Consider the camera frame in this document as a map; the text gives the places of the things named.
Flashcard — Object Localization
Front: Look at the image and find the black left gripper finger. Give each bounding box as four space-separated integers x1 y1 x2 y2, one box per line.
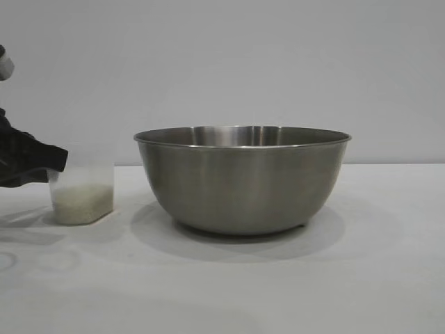
0 163 49 189
0 107 69 175

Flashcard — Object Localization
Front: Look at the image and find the clear plastic measuring cup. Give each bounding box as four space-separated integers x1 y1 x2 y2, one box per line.
48 144 116 226

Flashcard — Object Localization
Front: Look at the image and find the white rice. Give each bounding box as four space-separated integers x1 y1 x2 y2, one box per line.
51 183 115 224

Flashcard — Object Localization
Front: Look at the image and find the stainless steel mixing bowl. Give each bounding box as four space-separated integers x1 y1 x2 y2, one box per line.
132 124 353 236

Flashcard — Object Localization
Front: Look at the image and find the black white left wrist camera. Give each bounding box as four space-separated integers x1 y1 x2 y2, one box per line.
0 44 15 81

